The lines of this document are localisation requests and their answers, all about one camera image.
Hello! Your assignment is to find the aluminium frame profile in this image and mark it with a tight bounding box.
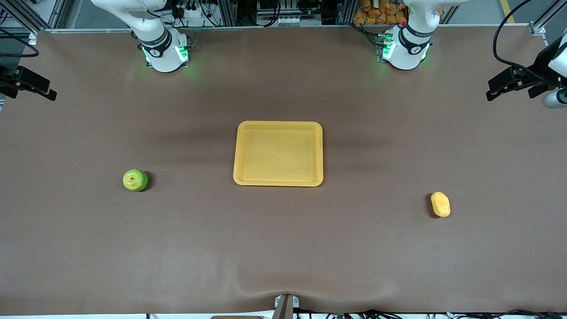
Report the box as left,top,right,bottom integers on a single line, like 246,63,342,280
0,0,67,31
529,0,567,36

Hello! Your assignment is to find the white power strip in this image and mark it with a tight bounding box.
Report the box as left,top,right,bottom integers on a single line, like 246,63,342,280
175,4,201,19

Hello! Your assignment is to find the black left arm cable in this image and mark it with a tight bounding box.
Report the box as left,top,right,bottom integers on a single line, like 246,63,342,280
493,0,548,82

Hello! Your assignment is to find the green apple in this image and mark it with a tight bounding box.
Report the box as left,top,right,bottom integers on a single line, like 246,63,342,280
123,168,149,192

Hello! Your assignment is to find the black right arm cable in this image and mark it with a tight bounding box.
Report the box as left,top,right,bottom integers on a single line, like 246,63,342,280
0,29,39,58

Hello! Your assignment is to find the yellow plastic tray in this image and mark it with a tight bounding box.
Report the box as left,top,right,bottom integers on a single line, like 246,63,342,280
233,121,324,187

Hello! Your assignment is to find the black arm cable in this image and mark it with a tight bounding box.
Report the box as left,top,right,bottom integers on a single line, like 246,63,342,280
493,0,548,82
0,29,39,58

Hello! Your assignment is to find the yellow potato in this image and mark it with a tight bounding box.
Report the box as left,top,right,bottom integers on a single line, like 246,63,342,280
431,191,451,218

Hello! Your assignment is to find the black floor cable bundle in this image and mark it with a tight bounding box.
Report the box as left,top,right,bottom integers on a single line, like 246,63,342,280
295,309,567,319

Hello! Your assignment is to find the aluminium table edge rail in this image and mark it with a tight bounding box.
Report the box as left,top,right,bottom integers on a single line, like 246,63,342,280
44,25,532,34

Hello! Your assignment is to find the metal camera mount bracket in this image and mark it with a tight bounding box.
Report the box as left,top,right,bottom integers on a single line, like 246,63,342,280
274,294,300,319

